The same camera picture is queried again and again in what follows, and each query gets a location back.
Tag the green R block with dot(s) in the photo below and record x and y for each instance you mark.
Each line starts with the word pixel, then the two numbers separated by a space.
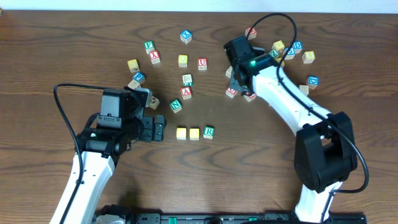
pixel 208 132

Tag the red u block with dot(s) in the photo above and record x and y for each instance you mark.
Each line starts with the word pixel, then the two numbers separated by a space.
pixel 231 92
pixel 202 64

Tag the red U block lower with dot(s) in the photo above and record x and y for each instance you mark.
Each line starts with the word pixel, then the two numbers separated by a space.
pixel 231 92

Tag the white face picture block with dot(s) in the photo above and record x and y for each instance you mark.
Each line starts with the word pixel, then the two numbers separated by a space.
pixel 154 103

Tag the yellow block upper right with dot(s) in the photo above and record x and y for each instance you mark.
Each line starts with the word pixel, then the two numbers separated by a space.
pixel 278 46

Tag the white block right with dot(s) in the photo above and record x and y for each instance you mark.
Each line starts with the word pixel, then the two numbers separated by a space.
pixel 304 89

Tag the blue D block right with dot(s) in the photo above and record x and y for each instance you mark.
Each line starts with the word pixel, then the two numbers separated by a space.
pixel 312 82

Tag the red U block upper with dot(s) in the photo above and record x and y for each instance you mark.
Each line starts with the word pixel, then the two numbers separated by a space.
pixel 202 64

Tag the yellow block below Z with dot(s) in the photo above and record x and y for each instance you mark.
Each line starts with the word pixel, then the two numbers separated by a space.
pixel 279 60

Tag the yellow block far left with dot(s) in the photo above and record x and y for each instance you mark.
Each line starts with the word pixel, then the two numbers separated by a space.
pixel 133 65

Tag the green Z block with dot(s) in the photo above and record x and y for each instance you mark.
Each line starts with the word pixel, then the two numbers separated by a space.
pixel 274 54

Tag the blue P block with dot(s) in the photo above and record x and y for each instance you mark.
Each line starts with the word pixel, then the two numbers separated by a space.
pixel 139 77

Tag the green N block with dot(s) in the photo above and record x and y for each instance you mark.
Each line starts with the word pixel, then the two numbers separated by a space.
pixel 176 106

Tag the yellow C block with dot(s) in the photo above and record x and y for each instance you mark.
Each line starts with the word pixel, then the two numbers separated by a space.
pixel 181 133

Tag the blue 5 block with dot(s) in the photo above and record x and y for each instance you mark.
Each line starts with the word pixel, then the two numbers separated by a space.
pixel 289 53

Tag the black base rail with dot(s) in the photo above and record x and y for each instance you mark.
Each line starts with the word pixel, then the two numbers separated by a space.
pixel 117 214

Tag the blue D block upper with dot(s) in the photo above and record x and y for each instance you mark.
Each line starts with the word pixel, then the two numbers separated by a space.
pixel 297 47

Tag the green F block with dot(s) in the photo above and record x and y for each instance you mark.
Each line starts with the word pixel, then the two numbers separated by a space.
pixel 149 46

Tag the white red block left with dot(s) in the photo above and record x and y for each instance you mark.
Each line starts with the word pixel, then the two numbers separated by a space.
pixel 134 84

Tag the red block top right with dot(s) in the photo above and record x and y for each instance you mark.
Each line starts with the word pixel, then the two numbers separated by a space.
pixel 250 33

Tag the white green picture block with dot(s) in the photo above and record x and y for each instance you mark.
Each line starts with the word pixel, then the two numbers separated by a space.
pixel 187 80

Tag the blue X block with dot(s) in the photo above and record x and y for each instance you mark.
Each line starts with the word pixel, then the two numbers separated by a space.
pixel 186 36

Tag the yellow block upper middle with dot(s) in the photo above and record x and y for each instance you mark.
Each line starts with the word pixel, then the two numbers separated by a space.
pixel 183 60

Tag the red E block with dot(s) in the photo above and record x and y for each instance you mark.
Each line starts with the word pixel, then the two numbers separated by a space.
pixel 249 96

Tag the blue d block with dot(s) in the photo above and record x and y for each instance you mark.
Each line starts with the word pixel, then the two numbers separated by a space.
pixel 312 82
pixel 297 47

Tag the white picture block middle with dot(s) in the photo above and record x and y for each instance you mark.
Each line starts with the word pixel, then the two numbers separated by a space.
pixel 229 72

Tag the yellow 8 block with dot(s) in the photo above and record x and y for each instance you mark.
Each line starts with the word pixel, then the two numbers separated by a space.
pixel 308 57

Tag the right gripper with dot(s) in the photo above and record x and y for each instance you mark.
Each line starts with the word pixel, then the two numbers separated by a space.
pixel 236 83

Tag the red A block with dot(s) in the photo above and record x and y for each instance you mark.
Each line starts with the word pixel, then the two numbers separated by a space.
pixel 186 92

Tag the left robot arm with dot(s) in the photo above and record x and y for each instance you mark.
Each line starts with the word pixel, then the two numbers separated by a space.
pixel 106 135

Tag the red Y block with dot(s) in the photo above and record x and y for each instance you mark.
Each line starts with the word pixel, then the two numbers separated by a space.
pixel 154 57

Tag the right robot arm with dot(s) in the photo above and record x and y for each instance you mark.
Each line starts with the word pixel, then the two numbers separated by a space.
pixel 323 157

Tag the yellow O block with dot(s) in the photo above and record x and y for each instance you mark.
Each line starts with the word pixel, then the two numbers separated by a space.
pixel 194 134

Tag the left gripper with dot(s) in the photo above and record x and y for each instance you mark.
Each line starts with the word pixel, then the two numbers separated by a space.
pixel 148 127

